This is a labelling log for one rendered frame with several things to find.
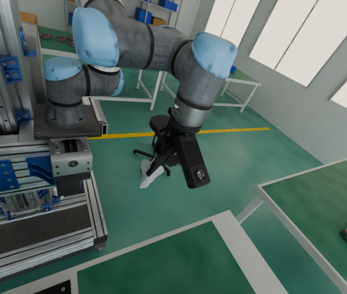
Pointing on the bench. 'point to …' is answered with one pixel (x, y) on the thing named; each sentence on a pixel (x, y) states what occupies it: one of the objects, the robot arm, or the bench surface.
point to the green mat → (170, 268)
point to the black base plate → (65, 287)
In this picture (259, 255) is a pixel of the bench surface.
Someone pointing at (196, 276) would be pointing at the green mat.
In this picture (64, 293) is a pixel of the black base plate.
